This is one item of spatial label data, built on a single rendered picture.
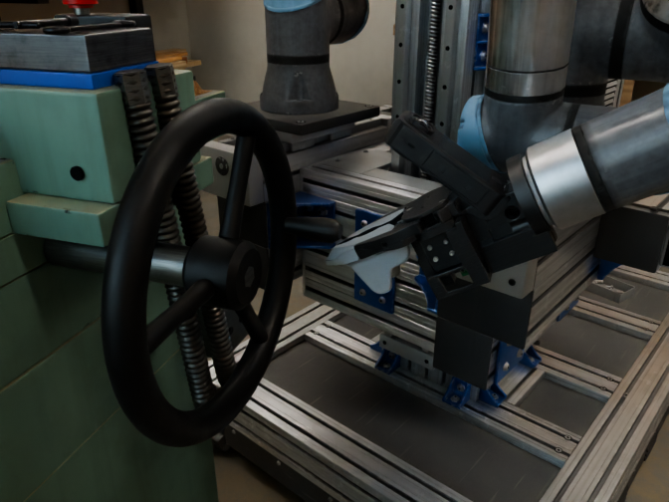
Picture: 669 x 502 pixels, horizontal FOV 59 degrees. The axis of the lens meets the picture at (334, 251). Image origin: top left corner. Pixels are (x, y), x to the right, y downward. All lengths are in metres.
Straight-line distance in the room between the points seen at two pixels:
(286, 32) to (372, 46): 2.79
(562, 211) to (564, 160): 0.04
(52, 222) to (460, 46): 0.69
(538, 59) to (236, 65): 3.87
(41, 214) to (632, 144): 0.47
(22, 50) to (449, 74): 0.66
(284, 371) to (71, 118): 1.00
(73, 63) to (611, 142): 0.41
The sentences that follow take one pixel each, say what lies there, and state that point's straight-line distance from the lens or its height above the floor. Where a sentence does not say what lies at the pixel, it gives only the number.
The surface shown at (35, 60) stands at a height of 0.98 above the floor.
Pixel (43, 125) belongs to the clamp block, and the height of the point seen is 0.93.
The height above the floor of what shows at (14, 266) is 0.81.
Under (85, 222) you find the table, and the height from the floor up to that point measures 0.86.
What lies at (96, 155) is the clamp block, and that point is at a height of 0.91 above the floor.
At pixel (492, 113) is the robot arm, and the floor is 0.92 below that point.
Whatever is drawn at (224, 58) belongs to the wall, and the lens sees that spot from 4.43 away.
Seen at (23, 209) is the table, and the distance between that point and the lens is 0.55.
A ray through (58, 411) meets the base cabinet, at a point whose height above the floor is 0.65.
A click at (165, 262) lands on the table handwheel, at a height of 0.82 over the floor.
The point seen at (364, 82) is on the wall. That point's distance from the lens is 3.91.
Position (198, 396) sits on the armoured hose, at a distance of 0.64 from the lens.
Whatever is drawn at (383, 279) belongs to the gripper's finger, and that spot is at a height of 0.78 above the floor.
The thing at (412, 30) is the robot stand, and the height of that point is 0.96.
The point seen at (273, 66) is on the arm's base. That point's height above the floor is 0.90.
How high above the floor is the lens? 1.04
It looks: 25 degrees down
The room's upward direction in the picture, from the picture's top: straight up
